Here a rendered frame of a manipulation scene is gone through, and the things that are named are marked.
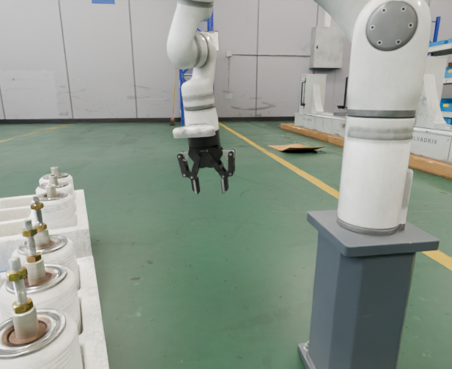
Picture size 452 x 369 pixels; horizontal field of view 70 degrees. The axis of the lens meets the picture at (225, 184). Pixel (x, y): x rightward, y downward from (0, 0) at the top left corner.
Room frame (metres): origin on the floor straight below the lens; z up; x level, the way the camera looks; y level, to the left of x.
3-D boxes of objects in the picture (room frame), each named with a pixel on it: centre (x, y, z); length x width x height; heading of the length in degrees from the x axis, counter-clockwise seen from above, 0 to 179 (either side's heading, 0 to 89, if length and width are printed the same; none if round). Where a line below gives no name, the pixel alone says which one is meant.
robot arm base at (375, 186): (0.49, -0.23, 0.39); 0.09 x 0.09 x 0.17; 9
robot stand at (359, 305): (0.49, -0.23, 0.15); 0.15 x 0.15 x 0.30; 9
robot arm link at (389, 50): (0.49, -0.23, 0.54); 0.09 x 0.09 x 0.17; 66
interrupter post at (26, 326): (0.30, 0.22, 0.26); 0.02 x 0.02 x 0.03
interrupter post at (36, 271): (0.41, 0.26, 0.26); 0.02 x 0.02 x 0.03
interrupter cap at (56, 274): (0.41, 0.26, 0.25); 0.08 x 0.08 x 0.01
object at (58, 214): (0.80, 0.45, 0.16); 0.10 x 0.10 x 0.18
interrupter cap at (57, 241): (0.51, 0.31, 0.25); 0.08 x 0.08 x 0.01
